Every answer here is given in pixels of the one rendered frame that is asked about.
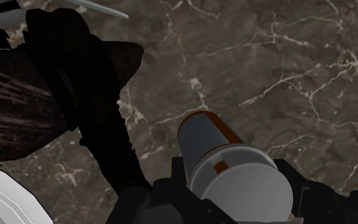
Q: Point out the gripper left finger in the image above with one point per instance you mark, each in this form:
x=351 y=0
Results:
x=169 y=201

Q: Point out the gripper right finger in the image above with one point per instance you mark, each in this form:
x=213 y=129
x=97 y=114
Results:
x=321 y=204

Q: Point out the white cylindrical container orange trim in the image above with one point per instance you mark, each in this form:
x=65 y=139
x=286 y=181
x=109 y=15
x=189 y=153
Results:
x=243 y=192

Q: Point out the white rounded object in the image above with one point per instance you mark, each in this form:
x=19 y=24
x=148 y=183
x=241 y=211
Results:
x=5 y=201

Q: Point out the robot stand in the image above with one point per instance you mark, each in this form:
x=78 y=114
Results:
x=14 y=108

